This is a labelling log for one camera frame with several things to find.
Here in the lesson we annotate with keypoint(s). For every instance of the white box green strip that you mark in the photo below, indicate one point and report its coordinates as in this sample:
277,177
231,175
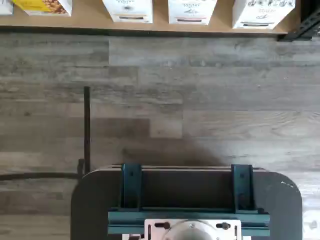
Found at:
262,13

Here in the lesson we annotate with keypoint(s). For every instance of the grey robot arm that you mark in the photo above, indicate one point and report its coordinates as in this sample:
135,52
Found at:
191,232

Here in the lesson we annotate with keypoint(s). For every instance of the white box pink strip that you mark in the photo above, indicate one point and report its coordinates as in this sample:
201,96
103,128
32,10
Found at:
191,11

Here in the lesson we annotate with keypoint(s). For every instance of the white box tan strip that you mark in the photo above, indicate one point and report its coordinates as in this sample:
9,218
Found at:
127,10

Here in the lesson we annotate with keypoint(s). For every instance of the tan wooden shelf board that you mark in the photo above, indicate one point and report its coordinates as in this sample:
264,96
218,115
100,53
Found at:
87,18

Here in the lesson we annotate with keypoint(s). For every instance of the yellow cereal box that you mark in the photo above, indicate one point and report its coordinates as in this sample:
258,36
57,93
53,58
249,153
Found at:
45,6

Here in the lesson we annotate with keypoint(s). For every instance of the plain white box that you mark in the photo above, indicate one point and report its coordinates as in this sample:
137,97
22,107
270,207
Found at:
5,7

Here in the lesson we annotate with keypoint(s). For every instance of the black upright pole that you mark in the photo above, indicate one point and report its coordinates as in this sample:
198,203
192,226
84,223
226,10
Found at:
87,125

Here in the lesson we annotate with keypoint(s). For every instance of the teal metal crossbeam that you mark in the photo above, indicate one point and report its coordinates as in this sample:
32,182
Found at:
130,217

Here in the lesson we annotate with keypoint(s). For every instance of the dark rounded cart top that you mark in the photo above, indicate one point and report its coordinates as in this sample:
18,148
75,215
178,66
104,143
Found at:
95,200

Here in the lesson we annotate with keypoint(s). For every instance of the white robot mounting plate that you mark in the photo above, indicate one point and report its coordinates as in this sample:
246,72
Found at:
152,232

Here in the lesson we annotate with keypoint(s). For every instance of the teal metal bracket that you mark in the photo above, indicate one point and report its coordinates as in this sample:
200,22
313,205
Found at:
131,185
242,185

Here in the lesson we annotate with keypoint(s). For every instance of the black metal shelf frame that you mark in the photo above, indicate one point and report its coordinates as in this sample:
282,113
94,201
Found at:
310,25

